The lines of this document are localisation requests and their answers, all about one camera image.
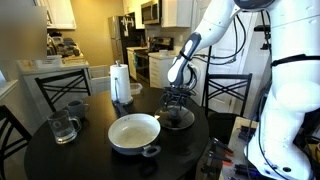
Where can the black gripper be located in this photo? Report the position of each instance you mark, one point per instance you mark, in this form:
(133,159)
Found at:
(176,94)

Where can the round glass pan lid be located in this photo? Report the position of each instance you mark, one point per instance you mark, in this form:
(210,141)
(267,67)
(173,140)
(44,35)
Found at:
(185,120)

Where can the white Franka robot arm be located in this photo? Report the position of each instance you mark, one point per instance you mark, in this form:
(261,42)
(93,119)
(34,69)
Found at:
(293,100)

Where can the grey pan with cream interior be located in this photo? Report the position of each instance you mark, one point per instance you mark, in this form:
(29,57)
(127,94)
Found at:
(133,133)

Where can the white lower drawer cabinet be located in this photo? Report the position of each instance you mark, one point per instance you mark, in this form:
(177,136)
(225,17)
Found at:
(158,70)

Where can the clear plastic food container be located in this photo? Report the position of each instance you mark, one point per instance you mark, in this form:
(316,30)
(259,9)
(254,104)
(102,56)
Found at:
(136,88)

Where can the black kitchen stove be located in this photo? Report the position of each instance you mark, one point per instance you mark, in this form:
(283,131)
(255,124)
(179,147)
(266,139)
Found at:
(143,65)

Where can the white paper towel roll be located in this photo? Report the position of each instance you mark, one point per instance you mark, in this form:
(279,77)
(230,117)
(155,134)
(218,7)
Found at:
(122,83)

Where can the black cross-back chair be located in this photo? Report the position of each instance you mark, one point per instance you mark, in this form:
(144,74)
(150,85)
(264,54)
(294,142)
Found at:
(15,128)
(63,77)
(228,77)

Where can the black orange spring clamp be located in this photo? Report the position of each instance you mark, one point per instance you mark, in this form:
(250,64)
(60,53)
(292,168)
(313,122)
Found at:
(218,159)
(221,146)

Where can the robot mounting table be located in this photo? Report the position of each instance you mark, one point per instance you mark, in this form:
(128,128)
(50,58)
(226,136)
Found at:
(235,133)

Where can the white panel door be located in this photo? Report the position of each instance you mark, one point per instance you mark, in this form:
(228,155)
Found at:
(226,63)

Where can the metal paper towel holder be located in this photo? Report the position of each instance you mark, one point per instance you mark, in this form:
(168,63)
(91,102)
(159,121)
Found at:
(117,62)

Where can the black stainless refrigerator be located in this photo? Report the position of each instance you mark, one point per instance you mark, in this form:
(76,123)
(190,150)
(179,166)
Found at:
(118,36)

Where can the white cabinet beside microwave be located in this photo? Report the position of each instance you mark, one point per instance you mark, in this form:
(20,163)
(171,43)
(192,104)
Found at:
(176,13)

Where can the stainless over-range microwave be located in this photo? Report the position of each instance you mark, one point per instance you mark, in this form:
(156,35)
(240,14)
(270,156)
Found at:
(150,11)

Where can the grey ceramic mug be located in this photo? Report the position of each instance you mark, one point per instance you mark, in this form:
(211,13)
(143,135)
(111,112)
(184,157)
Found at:
(76,108)

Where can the clear glass mug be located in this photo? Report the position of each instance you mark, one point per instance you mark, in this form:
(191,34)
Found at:
(63,128)

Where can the black countertop appliance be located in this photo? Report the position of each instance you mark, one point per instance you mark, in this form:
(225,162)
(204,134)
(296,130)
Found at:
(56,43)

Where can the white upper kitchen cabinet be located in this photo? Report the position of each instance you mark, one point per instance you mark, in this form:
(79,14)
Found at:
(61,15)

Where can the white kitchen counter cabinet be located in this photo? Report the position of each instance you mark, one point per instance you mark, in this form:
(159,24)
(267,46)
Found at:
(30,86)

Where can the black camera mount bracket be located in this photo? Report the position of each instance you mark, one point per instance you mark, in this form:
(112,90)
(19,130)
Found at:
(263,36)

